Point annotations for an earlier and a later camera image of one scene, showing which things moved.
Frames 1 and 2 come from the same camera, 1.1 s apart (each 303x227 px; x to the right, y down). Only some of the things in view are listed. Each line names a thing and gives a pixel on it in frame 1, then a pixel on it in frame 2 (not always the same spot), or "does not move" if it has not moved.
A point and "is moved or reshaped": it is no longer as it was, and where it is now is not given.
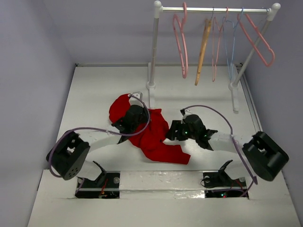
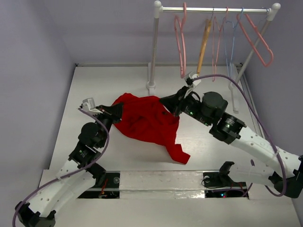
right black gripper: x=174 y=130 -> x=178 y=100
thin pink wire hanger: x=219 y=30 does not move
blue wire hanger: x=224 y=19 does not move
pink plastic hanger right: x=266 y=43 does not move
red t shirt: x=150 y=139 is moved or reshaped
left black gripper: x=146 y=118 -> x=115 y=110
